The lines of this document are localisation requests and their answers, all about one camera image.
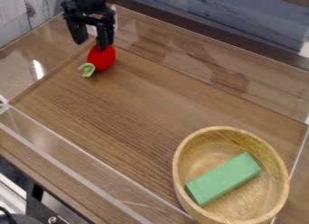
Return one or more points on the red plush strawberry toy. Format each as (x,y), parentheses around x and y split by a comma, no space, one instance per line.
(99,60)

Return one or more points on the clear acrylic corner bracket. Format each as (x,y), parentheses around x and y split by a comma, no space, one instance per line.
(91,28)

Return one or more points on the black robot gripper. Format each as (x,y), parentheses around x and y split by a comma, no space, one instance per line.
(90,12)

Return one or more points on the green rectangular block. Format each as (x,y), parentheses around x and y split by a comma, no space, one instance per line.
(223,178)

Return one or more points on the clear acrylic tray wall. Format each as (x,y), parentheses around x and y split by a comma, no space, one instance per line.
(104,196)

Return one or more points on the black table leg bracket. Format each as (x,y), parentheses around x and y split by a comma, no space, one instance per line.
(37,210)

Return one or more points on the wooden bowl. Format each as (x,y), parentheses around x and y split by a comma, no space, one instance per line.
(254,202)

